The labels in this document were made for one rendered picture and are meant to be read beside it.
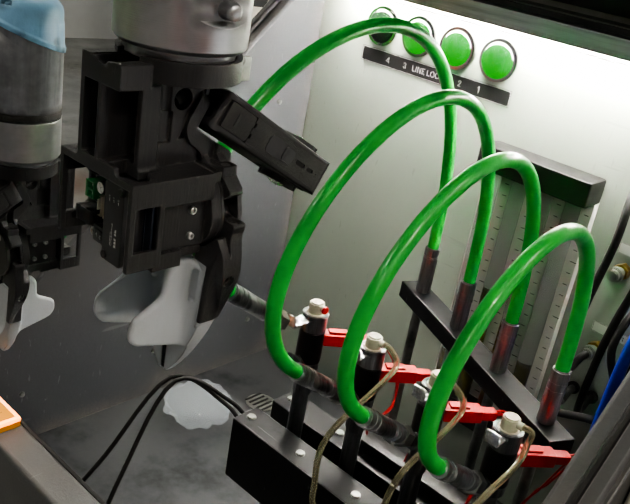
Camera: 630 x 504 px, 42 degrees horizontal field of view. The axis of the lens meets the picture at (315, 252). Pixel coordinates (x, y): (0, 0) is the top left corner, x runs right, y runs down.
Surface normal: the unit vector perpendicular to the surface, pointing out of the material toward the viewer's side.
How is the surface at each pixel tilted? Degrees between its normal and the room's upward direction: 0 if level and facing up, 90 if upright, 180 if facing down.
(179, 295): 93
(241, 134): 90
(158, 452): 0
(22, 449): 0
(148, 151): 90
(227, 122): 90
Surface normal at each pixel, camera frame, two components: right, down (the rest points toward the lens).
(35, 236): 0.71, 0.39
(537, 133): -0.68, 0.19
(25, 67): 0.43, 0.43
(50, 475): 0.16, -0.90
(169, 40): -0.01, 0.41
